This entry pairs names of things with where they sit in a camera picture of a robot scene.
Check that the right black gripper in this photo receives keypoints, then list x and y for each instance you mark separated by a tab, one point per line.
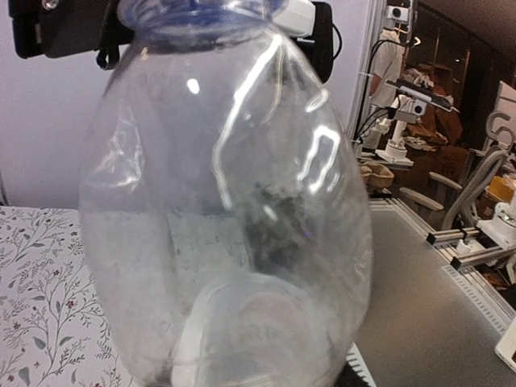
57	29

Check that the clear plastic Pepsi bottle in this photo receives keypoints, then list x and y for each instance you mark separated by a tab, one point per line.
223	214

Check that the floral patterned table mat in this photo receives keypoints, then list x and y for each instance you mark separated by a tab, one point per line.
53	329

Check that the grey office chair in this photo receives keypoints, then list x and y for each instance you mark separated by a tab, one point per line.
460	213

